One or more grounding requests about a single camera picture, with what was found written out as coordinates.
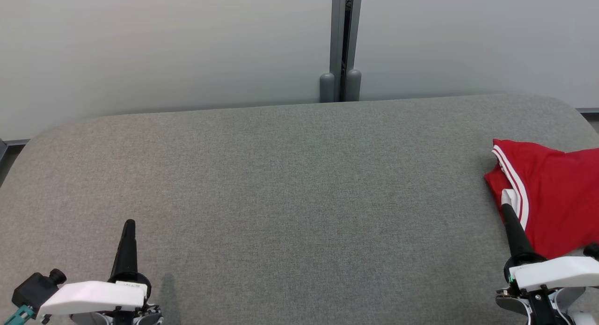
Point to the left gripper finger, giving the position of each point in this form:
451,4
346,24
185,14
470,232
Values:
126,250

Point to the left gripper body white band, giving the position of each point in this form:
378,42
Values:
93,294

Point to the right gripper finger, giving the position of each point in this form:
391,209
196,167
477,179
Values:
517,234

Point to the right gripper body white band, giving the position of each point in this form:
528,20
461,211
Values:
552,273

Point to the red jersey with white sleeves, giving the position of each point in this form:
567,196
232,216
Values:
557,198

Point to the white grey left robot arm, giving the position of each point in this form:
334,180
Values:
121,318

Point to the grey fabric sofa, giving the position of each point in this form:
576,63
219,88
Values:
281,198

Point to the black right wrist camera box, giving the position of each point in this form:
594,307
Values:
592,251

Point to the teal left camera connector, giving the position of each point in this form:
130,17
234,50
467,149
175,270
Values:
16,315

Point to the grey partition post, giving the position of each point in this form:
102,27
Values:
344,35

